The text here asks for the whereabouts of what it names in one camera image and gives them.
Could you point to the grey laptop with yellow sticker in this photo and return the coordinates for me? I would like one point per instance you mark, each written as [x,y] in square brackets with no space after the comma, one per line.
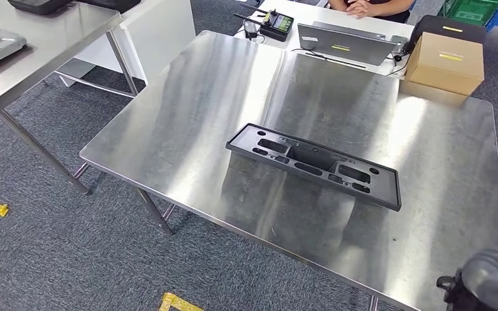
[348,47]

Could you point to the person's right hand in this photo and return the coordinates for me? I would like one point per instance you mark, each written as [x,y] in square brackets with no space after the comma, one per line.
[354,9]

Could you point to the black plastic panel part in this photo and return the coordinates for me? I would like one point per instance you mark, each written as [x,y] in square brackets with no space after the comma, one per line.
[386,189]

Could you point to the person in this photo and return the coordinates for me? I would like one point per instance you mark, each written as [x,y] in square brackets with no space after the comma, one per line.
[395,8]

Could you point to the small black gadget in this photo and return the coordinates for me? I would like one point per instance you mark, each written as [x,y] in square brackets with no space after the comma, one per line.
[251,30]

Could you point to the small black desk adapter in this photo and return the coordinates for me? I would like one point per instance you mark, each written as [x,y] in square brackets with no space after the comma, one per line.
[399,53]

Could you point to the yellow floor tape square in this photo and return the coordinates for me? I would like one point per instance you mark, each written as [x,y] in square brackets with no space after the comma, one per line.
[176,301]

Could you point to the black ridged block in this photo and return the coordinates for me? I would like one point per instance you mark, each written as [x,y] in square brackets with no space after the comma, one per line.
[38,6]

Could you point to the person's left hand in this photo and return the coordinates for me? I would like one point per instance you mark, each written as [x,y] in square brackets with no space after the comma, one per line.
[368,7]

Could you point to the white desk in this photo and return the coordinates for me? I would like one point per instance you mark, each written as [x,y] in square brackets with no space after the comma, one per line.
[317,17]

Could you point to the tan cardboard box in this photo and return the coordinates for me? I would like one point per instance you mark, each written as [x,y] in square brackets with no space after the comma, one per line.
[433,94]
[446,64]

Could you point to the black transmitter with screen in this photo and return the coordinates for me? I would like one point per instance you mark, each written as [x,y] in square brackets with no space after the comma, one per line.
[279,25]

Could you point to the green plastic crate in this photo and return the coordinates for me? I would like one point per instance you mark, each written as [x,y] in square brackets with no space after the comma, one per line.
[468,10]

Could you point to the white cabinet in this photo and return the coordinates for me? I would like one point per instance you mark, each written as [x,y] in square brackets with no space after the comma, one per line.
[163,34]

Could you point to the black rounded slab part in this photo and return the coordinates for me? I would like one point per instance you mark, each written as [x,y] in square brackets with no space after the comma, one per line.
[111,4]

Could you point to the stainless steel workbench table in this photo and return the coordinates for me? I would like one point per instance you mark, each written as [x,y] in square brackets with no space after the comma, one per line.
[189,129]

